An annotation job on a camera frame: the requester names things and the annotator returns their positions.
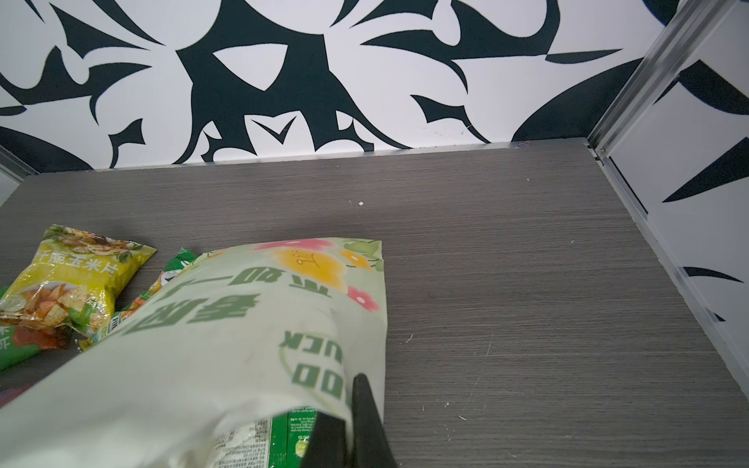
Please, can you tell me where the green red snack bag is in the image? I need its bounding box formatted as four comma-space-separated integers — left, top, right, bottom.
0, 285, 45, 372

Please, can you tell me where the green white snack bag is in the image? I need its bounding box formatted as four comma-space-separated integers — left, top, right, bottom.
207, 407, 318, 468

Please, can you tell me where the purple snack bag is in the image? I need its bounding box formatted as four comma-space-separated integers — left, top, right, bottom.
0, 384, 33, 408

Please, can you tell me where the yellow green snack bag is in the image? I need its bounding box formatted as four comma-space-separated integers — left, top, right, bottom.
77, 248, 198, 352

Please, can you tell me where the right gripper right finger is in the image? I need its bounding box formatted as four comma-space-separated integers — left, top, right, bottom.
352, 374, 398, 468

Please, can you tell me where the floral paper gift bag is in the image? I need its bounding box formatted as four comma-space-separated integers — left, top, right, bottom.
1, 238, 387, 467

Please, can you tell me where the aluminium cage frame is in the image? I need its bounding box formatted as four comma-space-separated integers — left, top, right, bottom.
1, 1, 748, 386

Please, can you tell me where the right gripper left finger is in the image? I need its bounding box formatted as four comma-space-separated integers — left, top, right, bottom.
300, 413, 353, 468

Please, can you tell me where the yellow chips snack bag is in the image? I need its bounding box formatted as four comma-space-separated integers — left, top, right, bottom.
1, 224, 156, 350

